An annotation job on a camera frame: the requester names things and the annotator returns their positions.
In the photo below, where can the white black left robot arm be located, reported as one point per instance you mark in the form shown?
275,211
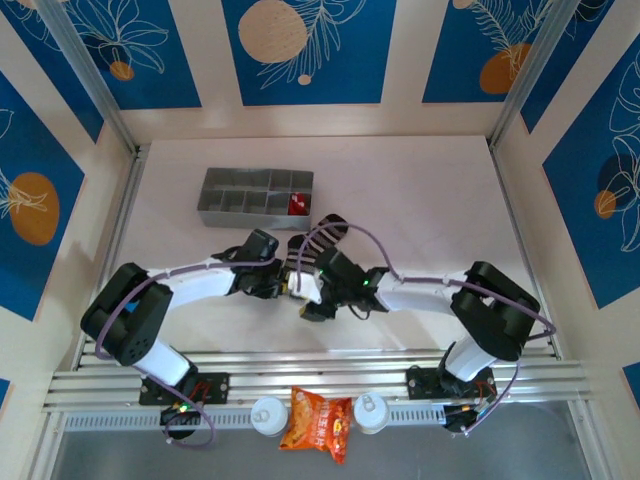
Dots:
195,287

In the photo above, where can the aluminium front rail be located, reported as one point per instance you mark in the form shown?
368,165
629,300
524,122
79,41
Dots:
310,372

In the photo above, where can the red sock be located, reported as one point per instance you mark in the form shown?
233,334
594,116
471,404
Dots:
297,204

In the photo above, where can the black controller box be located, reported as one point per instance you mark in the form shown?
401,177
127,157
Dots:
460,417
180,412

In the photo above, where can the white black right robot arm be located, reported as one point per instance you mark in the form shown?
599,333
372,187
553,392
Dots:
425,295

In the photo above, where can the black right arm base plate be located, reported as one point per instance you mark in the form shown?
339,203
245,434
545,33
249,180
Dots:
425,382

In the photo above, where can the aluminium side rail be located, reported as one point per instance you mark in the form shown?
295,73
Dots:
520,240
117,240

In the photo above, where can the grey compartment organiser box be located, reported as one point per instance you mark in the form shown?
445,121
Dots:
240,202

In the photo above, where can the aluminium frame post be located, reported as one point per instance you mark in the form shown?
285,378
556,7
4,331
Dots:
82,70
535,70

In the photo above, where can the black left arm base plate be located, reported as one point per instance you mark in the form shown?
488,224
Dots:
215,387

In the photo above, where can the black white striped sock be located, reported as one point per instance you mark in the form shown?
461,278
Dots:
320,242
300,245

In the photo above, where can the left white round cap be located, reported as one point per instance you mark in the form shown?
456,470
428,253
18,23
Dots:
269,416

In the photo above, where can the white drink can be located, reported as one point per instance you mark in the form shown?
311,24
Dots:
371,412

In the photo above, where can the orange snack bag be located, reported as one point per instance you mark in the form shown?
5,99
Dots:
317,422

